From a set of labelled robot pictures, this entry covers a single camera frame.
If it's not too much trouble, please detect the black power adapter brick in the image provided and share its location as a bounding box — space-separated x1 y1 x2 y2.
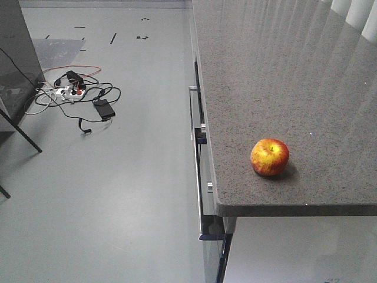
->
93 99 115 121

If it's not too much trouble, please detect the black tangled cable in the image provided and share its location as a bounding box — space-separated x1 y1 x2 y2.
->
34 70 122 136

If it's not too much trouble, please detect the white power strip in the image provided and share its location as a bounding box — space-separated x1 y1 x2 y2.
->
55 86 86 100

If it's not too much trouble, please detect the grey speckled kitchen counter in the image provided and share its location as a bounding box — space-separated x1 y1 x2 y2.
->
188 0 377 283

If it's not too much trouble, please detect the dark grey cabinet panel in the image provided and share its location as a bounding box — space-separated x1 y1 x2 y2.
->
1 1 44 124

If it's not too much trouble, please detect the black stand leg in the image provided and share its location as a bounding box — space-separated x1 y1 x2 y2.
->
0 109 42 153

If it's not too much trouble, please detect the orange cable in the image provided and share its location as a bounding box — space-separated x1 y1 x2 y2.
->
42 64 101 78

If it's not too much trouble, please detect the white cable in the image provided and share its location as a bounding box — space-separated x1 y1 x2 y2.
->
24 87 64 116

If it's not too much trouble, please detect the red yellow apple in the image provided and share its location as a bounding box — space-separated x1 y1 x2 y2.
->
250 138 289 176

